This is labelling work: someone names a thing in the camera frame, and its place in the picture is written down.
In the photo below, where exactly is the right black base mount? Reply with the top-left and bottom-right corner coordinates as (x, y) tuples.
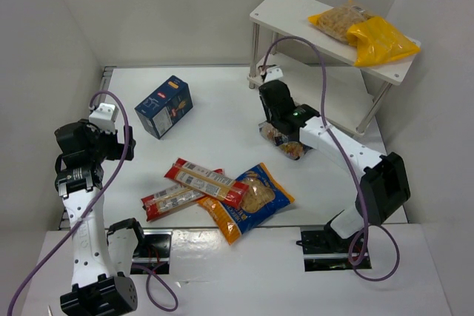
(296, 226), (353, 272)

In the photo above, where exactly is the red spaghetti pack upper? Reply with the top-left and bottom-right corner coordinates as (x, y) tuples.
(164, 158), (250, 209)

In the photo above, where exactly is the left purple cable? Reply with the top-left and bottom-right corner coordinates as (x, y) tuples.
(7, 90), (179, 316)

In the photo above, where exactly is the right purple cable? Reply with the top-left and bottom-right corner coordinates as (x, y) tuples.
(263, 36), (400, 281)

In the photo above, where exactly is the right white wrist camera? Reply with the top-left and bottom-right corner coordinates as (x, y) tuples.
(258, 64), (283, 83)

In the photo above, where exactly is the blue orange macaroni bag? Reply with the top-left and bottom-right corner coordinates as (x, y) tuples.
(197, 163), (294, 245)

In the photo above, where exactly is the blue pasta box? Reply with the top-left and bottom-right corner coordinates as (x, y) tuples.
(135, 75), (193, 139)

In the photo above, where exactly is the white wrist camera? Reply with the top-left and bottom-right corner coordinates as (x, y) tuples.
(258, 64), (283, 83)
(88, 103), (119, 134)

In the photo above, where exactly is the yellow pasta bag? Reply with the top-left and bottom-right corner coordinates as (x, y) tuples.
(307, 0), (421, 67)

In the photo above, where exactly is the white two-tier shelf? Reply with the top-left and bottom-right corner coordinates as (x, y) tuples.
(247, 0), (414, 137)

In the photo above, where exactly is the red spaghetti pack lower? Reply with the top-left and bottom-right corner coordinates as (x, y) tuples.
(141, 184), (218, 222)

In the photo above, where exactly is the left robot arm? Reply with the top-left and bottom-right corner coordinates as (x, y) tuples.
(55, 119), (142, 315)

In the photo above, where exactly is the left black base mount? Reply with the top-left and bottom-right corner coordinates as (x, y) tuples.
(133, 229), (173, 275)

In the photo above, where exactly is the purple cable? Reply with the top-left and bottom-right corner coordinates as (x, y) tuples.
(263, 36), (400, 281)
(7, 90), (179, 316)

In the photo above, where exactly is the red spaghetti pack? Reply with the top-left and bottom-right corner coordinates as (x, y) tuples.
(164, 158), (250, 209)
(141, 184), (218, 222)

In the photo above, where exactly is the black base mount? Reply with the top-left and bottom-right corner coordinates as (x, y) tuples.
(296, 226), (353, 272)
(133, 229), (173, 275)

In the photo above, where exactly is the dark blue fusilli bag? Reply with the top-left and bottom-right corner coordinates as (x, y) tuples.
(258, 121), (312, 161)

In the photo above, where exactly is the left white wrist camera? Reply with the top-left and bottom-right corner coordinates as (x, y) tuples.
(88, 103), (119, 134)

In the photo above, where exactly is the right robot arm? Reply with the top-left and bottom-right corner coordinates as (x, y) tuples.
(258, 80), (411, 239)

